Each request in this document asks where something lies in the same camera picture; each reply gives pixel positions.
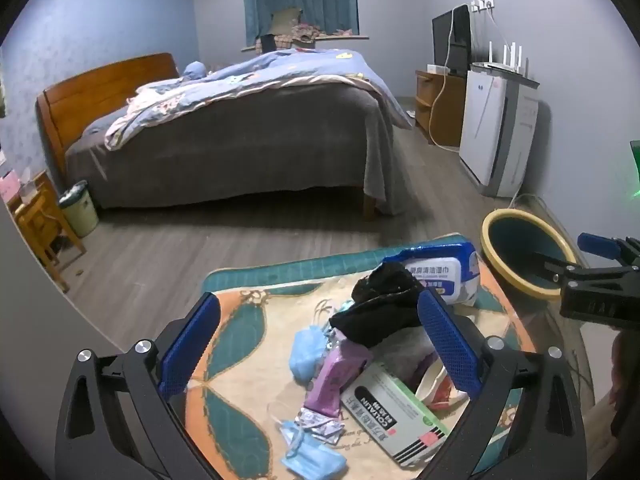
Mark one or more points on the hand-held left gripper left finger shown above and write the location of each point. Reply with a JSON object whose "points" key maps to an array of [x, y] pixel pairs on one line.
{"points": [[190, 350]]}

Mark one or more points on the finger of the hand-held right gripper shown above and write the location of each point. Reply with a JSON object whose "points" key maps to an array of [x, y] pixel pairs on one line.
{"points": [[552, 265], [597, 246]]}

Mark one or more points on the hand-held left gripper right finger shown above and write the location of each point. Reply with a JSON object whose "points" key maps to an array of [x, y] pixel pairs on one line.
{"points": [[450, 345]]}

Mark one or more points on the teal bin with yellow rim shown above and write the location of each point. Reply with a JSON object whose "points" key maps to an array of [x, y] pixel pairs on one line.
{"points": [[515, 245]]}

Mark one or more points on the clear plastic bag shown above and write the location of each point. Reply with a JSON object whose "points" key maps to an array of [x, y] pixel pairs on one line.
{"points": [[405, 347]]}

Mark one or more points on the white green medicine box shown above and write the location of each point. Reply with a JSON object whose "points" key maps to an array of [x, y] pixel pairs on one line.
{"points": [[395, 410]]}

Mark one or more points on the blue face mask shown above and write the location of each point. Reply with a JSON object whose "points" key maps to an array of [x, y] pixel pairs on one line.
{"points": [[307, 352], [312, 460]]}

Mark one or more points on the purple packet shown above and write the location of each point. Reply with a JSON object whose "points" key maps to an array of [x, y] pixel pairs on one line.
{"points": [[335, 380]]}

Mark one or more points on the silver foil packet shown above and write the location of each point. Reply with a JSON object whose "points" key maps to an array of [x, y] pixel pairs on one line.
{"points": [[317, 425]]}

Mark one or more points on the red white packet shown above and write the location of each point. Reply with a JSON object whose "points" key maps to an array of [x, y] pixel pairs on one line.
{"points": [[440, 392]]}

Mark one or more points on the blue white wet wipes pack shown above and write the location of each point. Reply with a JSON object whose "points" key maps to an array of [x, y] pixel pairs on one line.
{"points": [[440, 270]]}

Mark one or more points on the printed teal orange rug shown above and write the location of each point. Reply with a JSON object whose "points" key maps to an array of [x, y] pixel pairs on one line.
{"points": [[260, 320]]}

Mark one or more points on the black cloth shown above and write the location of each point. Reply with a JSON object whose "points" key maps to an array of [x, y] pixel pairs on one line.
{"points": [[380, 310]]}

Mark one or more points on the white air purifier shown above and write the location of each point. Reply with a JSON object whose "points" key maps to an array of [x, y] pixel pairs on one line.
{"points": [[480, 125]]}

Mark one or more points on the small pale green bin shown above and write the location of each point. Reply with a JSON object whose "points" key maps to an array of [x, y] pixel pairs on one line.
{"points": [[82, 215]]}

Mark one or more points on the wooden cabinet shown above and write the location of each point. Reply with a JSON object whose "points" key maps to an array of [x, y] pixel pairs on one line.
{"points": [[445, 110]]}

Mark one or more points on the wooden nightstand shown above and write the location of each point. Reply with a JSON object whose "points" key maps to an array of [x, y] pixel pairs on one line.
{"points": [[37, 220]]}

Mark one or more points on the white router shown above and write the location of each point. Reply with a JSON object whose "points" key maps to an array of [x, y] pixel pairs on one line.
{"points": [[500, 67]]}

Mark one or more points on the bed with grey cover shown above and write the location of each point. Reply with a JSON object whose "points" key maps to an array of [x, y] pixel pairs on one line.
{"points": [[250, 150]]}

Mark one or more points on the flat white box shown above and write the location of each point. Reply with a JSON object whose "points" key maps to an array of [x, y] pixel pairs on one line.
{"points": [[437, 68]]}

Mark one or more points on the pink box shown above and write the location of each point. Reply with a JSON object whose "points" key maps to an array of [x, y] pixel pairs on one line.
{"points": [[9, 187]]}

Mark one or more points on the black monitor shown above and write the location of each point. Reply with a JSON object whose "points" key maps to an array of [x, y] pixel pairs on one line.
{"points": [[442, 40]]}

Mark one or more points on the wooden bed headboard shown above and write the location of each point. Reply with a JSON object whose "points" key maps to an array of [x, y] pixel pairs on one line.
{"points": [[100, 85]]}

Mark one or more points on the blue pillow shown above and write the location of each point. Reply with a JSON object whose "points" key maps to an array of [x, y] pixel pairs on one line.
{"points": [[195, 70]]}

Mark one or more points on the blue floral duvet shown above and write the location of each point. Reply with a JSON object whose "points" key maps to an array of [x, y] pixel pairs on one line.
{"points": [[300, 67]]}

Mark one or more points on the window sill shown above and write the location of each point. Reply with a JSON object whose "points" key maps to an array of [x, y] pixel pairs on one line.
{"points": [[350, 37]]}

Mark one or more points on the pile of clothes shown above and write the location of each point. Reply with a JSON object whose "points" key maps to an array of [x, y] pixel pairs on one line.
{"points": [[300, 35]]}

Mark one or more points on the olive cushion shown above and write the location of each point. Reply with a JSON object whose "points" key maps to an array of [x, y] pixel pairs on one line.
{"points": [[285, 20]]}

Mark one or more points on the white wall socket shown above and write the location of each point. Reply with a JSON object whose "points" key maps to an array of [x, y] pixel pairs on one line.
{"points": [[482, 3]]}

